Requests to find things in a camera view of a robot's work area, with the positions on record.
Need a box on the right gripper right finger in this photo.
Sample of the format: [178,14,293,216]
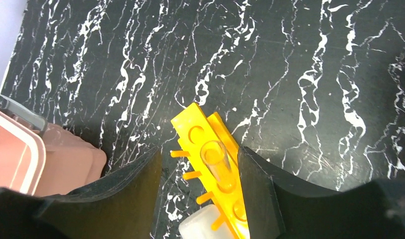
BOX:
[238,147,405,239]

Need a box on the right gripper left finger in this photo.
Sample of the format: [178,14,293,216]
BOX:
[0,147,162,239]

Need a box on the clear glass test tube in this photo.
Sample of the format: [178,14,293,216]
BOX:
[200,140,235,190]

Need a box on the white plastic bottle red cap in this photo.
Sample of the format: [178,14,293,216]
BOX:
[178,204,234,239]

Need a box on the yellow test tube rack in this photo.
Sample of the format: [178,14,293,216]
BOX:
[170,103,250,239]

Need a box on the large pink storage box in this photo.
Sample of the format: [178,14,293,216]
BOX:
[0,98,107,197]

